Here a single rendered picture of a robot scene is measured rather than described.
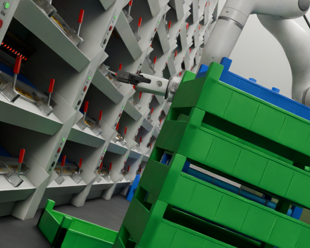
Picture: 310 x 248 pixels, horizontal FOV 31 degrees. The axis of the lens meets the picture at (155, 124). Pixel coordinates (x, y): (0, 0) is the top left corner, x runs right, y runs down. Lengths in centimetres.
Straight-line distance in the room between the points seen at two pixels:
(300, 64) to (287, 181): 113
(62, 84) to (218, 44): 53
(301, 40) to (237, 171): 116
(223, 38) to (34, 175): 73
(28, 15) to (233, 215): 54
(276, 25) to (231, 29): 25
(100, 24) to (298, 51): 75
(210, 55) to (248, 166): 94
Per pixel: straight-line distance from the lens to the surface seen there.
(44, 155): 162
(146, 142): 368
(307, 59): 206
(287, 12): 194
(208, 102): 92
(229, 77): 125
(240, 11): 189
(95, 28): 164
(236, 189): 127
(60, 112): 161
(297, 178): 98
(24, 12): 111
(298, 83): 214
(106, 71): 188
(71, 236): 146
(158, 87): 181
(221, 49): 184
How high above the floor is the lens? 30
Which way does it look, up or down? 3 degrees up
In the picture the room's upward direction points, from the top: 22 degrees clockwise
